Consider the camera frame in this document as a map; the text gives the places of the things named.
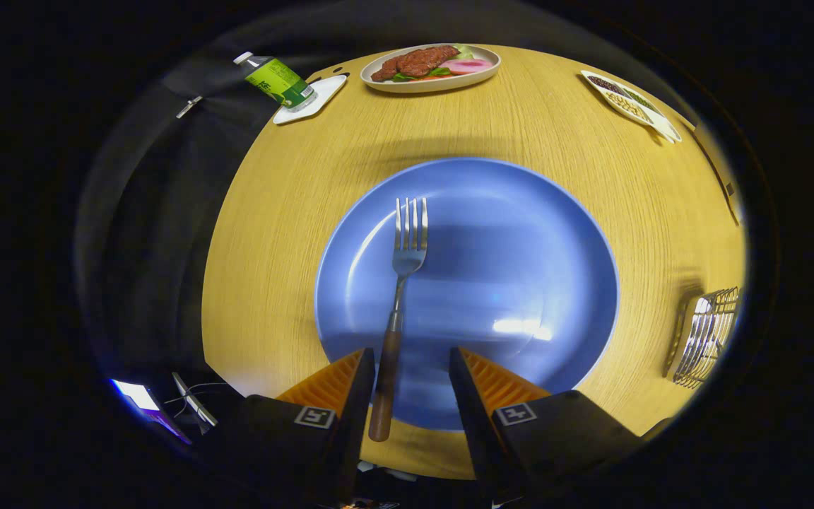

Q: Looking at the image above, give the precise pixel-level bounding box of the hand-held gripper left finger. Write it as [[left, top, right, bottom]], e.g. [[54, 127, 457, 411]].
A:
[[227, 346, 377, 506]]

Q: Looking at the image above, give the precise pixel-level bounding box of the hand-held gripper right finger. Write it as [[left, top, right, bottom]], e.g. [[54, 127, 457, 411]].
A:
[[448, 346, 644, 504]]

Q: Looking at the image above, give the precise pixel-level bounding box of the wooden handled metal fork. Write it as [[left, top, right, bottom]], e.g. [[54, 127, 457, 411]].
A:
[[368, 197, 429, 443]]

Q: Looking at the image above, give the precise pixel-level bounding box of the blue plate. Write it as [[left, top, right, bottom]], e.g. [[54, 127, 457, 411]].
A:
[[314, 157, 620, 432]]

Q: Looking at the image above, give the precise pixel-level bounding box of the white framed screen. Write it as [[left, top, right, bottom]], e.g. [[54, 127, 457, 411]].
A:
[[170, 371, 218, 428]]

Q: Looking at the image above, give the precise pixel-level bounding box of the lit computer monitor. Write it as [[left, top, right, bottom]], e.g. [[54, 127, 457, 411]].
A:
[[110, 378, 192, 446]]

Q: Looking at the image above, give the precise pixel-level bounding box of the white coaster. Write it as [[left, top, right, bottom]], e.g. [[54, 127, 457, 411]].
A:
[[273, 74, 348, 126]]

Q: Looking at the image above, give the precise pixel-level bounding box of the white divided dish with beans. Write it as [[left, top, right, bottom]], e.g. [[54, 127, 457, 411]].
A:
[[580, 69, 683, 145]]

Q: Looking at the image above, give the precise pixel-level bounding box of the green label plastic bottle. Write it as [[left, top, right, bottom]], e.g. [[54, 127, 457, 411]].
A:
[[233, 51, 316, 112]]

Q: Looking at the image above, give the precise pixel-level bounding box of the white toaster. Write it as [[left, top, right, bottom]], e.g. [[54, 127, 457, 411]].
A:
[[690, 122, 745, 227]]

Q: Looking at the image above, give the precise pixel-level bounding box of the plate of meat and vegetables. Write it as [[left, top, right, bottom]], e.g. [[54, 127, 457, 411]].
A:
[[360, 43, 502, 94]]

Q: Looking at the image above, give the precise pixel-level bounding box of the metal wire basket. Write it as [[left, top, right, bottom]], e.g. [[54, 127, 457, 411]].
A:
[[663, 286, 741, 390]]

